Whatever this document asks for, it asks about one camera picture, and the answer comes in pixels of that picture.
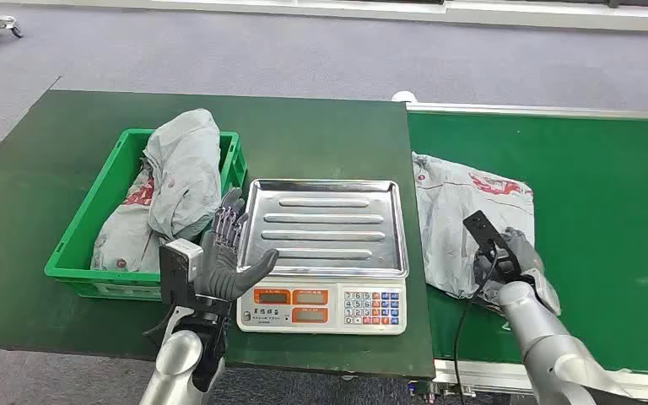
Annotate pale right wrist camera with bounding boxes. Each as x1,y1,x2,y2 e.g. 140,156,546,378
462,209,521,282

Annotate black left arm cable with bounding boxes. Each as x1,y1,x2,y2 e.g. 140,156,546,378
143,304,179,338

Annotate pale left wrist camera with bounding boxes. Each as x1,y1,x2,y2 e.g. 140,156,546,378
159,238,204,307

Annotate grey red-printed mailer package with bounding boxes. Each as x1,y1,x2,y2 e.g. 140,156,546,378
89,162,163,274

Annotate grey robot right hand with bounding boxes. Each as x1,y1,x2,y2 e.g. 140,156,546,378
474,226,547,300

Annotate large grey mailer package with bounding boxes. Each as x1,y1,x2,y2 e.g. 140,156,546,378
411,152,563,317

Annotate green conveyor belt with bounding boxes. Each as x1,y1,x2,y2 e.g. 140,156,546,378
393,101,648,405

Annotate plain grey mailer package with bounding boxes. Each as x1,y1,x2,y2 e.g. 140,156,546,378
143,108,224,242

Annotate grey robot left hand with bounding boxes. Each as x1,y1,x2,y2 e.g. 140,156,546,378
194,187,280,305

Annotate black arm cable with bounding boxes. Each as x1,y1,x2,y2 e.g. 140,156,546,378
452,246,500,405
143,304,179,338

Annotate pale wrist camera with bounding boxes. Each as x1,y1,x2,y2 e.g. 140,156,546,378
462,209,521,282
159,238,204,307

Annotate green plastic crate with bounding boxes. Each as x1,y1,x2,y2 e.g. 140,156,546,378
44,128,248,303

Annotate white scale with steel tray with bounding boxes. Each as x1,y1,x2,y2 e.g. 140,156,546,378
235,178,410,337

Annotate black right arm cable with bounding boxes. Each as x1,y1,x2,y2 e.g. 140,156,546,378
452,246,500,405

